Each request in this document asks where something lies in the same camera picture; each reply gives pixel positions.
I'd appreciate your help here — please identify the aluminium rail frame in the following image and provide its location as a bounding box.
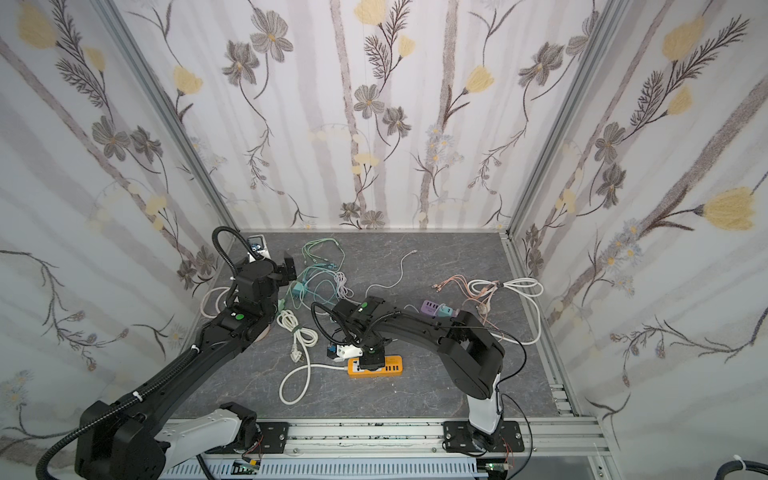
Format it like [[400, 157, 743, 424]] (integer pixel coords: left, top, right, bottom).
[[161, 417, 620, 479]]

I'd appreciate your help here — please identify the pink charging cable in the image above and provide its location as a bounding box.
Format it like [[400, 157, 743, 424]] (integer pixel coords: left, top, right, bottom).
[[433, 274, 499, 307]]

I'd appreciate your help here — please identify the thin white cable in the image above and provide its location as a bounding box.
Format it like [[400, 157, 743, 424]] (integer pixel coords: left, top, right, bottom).
[[335, 249, 420, 301]]

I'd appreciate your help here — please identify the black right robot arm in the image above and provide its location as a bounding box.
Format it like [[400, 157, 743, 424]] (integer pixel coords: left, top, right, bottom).
[[310, 296, 524, 445]]

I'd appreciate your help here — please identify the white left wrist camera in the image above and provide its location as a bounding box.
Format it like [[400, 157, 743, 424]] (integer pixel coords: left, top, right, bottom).
[[246, 234, 271, 262]]

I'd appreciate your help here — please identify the white cord of purple strip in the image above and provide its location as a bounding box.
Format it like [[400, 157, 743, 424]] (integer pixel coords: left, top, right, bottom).
[[464, 277, 545, 347]]

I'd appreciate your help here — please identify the purple power strip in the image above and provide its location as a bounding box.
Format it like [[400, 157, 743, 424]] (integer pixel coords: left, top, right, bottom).
[[419, 300, 458, 318]]

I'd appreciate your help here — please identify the orange power strip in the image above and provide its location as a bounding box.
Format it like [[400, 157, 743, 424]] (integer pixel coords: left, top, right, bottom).
[[347, 355, 404, 378]]

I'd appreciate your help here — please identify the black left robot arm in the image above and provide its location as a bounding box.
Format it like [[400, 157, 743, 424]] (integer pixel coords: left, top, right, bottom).
[[35, 226, 297, 479]]

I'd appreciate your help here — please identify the beige power cord with plug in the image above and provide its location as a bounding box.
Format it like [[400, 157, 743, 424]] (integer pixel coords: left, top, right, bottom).
[[199, 286, 232, 320]]

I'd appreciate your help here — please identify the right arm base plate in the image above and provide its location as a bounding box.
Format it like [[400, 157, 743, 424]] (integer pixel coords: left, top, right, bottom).
[[442, 420, 525, 454]]

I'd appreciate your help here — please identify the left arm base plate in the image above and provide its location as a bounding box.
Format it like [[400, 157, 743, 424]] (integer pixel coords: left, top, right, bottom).
[[222, 421, 290, 455]]

